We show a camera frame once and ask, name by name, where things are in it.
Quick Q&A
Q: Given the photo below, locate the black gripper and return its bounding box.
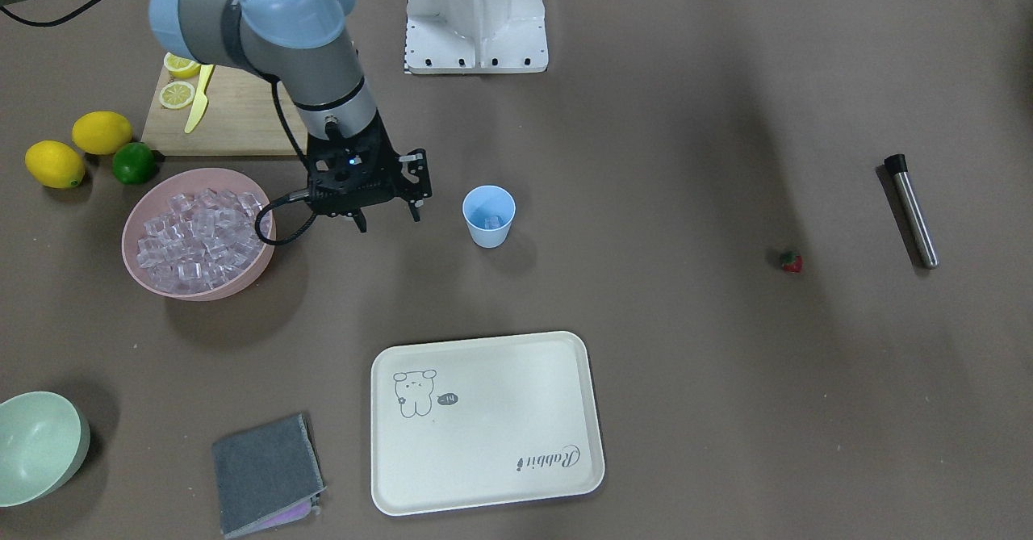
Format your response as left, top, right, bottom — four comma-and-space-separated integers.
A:
305, 119, 433, 233

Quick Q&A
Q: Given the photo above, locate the light blue plastic cup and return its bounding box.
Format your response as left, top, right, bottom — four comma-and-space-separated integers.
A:
462, 186, 517, 249

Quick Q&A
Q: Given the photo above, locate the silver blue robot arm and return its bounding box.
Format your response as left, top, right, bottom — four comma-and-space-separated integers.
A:
2, 0, 433, 232

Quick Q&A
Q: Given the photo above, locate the clear ice cubes pile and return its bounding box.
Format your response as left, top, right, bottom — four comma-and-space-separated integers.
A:
130, 188, 268, 295

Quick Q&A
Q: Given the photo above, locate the wooden cutting board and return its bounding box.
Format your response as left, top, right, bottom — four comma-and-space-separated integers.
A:
139, 66, 295, 157

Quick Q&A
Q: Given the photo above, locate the pink bowl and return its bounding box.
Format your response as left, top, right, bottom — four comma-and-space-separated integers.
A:
121, 168, 274, 301

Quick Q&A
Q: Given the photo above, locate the yellow plastic knife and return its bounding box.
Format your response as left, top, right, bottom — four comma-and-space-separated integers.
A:
183, 65, 216, 134

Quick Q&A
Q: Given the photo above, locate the cream rabbit tray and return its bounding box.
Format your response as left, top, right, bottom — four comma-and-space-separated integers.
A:
370, 331, 606, 517

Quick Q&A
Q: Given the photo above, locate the lemon slice near knife tip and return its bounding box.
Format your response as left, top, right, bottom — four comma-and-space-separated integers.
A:
157, 81, 196, 110

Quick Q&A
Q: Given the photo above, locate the green lime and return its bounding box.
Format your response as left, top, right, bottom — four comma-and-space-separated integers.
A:
111, 142, 158, 186

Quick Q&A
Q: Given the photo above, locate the grey folded cloth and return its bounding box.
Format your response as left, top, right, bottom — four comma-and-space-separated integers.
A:
211, 412, 326, 539

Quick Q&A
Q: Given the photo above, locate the yellow lemon nearer board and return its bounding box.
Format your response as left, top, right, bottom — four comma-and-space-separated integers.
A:
71, 112, 133, 155

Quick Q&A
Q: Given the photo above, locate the yellow lemon farther out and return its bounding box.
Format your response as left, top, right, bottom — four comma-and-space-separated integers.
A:
23, 140, 87, 190

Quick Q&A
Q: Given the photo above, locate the light green bowl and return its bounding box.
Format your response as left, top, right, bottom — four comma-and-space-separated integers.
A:
1, 391, 91, 508

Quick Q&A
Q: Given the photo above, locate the red strawberry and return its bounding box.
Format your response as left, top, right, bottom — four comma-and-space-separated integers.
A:
779, 250, 804, 273

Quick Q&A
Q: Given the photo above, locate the steel muddler black tip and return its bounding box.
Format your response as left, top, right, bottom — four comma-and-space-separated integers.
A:
883, 153, 940, 271

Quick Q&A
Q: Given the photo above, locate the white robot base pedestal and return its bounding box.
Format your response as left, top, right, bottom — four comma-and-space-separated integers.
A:
404, 0, 550, 74

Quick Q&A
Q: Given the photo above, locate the lemon slice near knife handle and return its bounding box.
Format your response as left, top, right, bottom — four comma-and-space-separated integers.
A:
163, 53, 202, 80

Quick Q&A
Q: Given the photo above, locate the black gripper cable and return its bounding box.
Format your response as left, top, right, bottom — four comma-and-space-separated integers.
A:
0, 0, 345, 247

